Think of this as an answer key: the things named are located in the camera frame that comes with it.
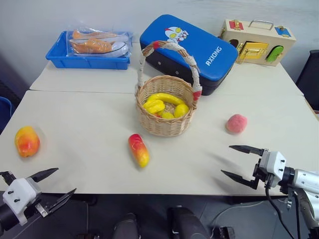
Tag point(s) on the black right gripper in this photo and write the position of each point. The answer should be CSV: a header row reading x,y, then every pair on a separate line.
x,y
260,171

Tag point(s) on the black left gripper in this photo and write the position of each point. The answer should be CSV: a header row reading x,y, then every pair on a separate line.
x,y
38,196

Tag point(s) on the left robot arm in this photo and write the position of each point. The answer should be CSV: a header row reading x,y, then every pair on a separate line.
x,y
7,219

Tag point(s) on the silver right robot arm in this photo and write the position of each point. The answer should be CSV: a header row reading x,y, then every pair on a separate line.
x,y
306,181

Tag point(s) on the small yellow toy fruit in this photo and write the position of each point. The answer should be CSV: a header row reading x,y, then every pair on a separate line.
x,y
167,115

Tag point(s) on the small orange toy fruit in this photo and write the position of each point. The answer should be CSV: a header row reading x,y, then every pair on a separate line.
x,y
157,115

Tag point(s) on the pink toy peach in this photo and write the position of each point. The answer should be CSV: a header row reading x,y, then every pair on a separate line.
x,y
236,123

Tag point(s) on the round red-yellow toy mango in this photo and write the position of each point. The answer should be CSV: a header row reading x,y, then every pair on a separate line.
x,y
27,142

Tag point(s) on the black floor device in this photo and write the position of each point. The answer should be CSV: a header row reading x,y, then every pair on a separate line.
x,y
224,232

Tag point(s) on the yellow toy lemon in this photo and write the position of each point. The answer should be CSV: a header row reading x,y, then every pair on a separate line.
x,y
181,110

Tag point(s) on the small dark rounded shape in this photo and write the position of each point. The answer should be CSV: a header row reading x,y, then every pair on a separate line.
x,y
127,226

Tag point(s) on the large dark rounded shape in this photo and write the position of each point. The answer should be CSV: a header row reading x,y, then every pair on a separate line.
x,y
187,224

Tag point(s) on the blue plastic bin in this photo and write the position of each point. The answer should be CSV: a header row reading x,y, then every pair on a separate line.
x,y
5,112

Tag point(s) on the long red-yellow toy mango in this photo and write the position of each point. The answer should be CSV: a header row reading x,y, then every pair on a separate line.
x,y
139,150

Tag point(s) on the yellow toy banana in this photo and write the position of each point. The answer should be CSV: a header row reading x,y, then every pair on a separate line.
x,y
167,97

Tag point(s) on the black chair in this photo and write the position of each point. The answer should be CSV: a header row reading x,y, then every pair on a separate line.
x,y
310,79

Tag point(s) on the yellow toy starfruit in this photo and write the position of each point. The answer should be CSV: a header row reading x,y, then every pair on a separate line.
x,y
154,105

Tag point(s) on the blue RXIONG kick pad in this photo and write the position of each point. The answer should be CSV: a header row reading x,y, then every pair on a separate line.
x,y
199,49

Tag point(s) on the wooden lock box toy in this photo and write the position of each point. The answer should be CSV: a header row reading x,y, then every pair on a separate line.
x,y
259,41

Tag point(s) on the blue plastic tray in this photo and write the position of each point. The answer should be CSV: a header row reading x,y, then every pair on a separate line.
x,y
82,62

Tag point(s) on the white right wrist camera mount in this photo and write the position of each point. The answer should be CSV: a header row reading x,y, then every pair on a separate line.
x,y
275,166

